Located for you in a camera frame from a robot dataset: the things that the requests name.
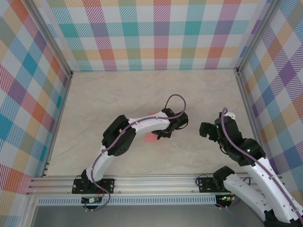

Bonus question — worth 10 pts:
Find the pink cloth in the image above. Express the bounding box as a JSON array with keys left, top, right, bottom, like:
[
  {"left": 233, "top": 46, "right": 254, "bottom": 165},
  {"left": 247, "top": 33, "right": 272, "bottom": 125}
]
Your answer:
[{"left": 144, "top": 112, "right": 160, "bottom": 143}]

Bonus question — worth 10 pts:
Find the grey metal lower shelf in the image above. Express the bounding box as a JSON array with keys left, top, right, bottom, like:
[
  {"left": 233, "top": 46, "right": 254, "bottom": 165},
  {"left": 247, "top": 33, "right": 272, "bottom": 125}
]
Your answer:
[{"left": 30, "top": 205, "right": 268, "bottom": 227}]

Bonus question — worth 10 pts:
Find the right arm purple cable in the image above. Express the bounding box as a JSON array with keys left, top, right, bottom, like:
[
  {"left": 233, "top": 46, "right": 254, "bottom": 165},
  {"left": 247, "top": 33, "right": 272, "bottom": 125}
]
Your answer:
[{"left": 215, "top": 107, "right": 301, "bottom": 223}]

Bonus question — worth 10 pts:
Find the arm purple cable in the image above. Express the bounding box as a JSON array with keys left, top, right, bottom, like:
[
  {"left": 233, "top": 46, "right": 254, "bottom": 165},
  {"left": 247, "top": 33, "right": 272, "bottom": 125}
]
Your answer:
[
  {"left": 83, "top": 94, "right": 187, "bottom": 212},
  {"left": 215, "top": 107, "right": 301, "bottom": 223}
]

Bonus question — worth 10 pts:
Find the aluminium side rail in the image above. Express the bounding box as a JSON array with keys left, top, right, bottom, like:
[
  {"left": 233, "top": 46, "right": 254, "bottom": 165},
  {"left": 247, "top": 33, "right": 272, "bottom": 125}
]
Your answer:
[
  {"left": 41, "top": 70, "right": 74, "bottom": 178},
  {"left": 234, "top": 68, "right": 272, "bottom": 175}
]

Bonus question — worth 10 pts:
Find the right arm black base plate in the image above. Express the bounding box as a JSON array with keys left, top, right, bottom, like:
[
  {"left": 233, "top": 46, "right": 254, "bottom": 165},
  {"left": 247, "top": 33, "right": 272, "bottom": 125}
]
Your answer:
[{"left": 197, "top": 177, "right": 228, "bottom": 193}]

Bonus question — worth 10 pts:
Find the aluminium mounting rail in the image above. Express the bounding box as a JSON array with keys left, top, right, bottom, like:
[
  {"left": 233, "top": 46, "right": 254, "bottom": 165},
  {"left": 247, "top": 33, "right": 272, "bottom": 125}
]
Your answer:
[{"left": 26, "top": 174, "right": 288, "bottom": 196}]

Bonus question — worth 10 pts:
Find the perforated metal cable tray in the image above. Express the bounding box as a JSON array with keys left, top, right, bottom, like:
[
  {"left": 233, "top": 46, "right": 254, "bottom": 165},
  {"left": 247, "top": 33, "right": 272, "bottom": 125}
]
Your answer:
[{"left": 36, "top": 197, "right": 217, "bottom": 206}]

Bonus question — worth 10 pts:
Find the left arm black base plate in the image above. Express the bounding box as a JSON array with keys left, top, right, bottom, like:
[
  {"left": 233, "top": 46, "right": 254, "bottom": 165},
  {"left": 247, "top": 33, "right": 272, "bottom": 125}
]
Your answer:
[{"left": 72, "top": 177, "right": 116, "bottom": 195}]

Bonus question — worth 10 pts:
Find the aluminium frame post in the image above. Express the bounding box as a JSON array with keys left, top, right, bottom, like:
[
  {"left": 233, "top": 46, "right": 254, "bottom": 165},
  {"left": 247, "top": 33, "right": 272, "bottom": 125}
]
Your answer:
[
  {"left": 22, "top": 0, "right": 74, "bottom": 79},
  {"left": 233, "top": 0, "right": 281, "bottom": 75}
]

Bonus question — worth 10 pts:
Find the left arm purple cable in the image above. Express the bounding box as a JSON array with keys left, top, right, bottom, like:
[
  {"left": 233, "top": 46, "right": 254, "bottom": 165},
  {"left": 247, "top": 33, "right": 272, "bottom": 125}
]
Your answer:
[{"left": 83, "top": 94, "right": 187, "bottom": 212}]

